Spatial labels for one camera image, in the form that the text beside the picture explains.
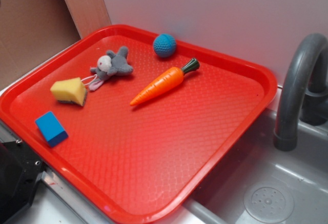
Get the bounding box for yellow sponge wedge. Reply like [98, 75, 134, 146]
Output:
[50, 77, 88, 107]

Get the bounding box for wooden board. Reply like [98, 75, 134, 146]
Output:
[65, 0, 111, 38]

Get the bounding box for orange plastic carrot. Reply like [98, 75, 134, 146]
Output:
[130, 58, 200, 106]

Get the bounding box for grey plush mouse toy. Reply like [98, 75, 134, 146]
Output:
[88, 46, 134, 91]

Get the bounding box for blue knitted ball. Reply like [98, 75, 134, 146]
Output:
[153, 34, 177, 58]

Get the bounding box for grey plastic faucet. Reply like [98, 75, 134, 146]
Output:
[274, 33, 327, 151]

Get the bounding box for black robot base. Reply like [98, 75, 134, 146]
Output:
[1, 141, 44, 223]

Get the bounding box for blue rectangular block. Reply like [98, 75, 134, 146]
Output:
[35, 111, 69, 148]

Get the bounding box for grey plastic sink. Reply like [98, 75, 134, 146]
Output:
[184, 110, 327, 223]

